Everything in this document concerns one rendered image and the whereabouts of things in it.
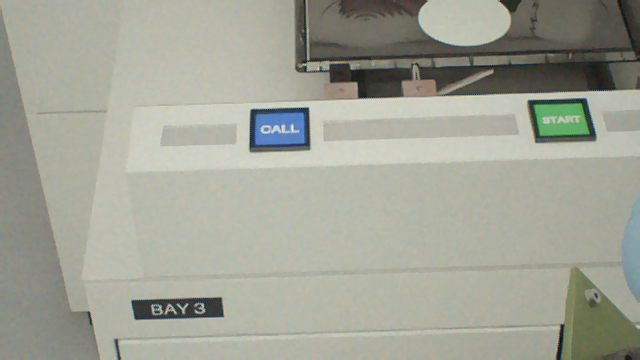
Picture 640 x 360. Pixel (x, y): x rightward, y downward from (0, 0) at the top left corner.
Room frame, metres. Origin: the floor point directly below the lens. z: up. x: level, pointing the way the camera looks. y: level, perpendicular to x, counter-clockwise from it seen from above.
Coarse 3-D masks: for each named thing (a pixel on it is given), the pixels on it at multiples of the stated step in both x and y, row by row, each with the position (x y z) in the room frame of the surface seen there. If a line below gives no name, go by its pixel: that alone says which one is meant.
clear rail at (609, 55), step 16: (304, 64) 1.10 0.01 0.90; (320, 64) 1.10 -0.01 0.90; (352, 64) 1.10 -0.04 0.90; (368, 64) 1.10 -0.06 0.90; (384, 64) 1.10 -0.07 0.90; (400, 64) 1.09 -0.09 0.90; (432, 64) 1.09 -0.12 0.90; (448, 64) 1.09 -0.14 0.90; (464, 64) 1.09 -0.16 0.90; (480, 64) 1.09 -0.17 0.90; (496, 64) 1.09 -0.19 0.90; (512, 64) 1.09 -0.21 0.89; (528, 64) 1.09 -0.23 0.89; (544, 64) 1.09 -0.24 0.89; (560, 64) 1.10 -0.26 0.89
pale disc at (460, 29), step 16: (432, 0) 1.21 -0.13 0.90; (448, 0) 1.21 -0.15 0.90; (464, 0) 1.21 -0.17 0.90; (480, 0) 1.21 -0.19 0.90; (432, 16) 1.18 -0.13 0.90; (448, 16) 1.18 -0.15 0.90; (464, 16) 1.18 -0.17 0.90; (480, 16) 1.18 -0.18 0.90; (496, 16) 1.18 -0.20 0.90; (432, 32) 1.15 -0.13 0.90; (448, 32) 1.15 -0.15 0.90; (464, 32) 1.15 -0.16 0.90; (480, 32) 1.15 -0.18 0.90; (496, 32) 1.15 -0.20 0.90
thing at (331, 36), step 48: (336, 0) 1.22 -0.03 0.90; (384, 0) 1.21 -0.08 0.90; (528, 0) 1.20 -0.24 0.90; (576, 0) 1.20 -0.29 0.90; (336, 48) 1.13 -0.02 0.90; (384, 48) 1.12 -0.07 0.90; (432, 48) 1.12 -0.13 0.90; (480, 48) 1.12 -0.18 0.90; (528, 48) 1.11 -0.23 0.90; (576, 48) 1.11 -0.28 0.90; (624, 48) 1.11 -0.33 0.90
